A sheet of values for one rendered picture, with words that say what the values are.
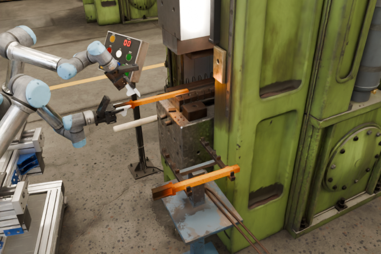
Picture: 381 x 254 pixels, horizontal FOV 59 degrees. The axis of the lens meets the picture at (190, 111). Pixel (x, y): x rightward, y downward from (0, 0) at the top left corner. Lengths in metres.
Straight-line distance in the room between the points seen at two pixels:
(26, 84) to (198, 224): 0.99
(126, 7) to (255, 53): 5.39
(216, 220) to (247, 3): 0.98
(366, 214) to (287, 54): 1.53
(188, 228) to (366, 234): 1.47
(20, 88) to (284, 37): 1.22
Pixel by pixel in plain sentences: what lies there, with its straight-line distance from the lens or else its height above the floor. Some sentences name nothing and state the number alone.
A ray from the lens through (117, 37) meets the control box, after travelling 2.42.
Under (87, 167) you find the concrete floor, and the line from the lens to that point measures 3.12.
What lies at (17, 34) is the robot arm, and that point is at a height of 1.40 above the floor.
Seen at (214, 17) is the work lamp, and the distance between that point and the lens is 1.61.
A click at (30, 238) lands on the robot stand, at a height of 0.21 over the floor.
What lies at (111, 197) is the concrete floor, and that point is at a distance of 2.80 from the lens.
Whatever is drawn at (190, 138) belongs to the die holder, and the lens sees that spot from 1.91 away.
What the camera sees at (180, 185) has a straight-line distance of 1.44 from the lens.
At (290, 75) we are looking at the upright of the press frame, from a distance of 1.82.
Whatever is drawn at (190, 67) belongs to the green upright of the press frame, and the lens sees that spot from 2.19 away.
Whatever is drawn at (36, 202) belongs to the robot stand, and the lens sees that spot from 2.64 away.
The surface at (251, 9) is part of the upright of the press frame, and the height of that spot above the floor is 1.58.
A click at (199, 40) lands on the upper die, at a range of 1.84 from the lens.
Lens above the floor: 1.95
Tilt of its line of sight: 32 degrees down
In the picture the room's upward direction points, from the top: 1 degrees counter-clockwise
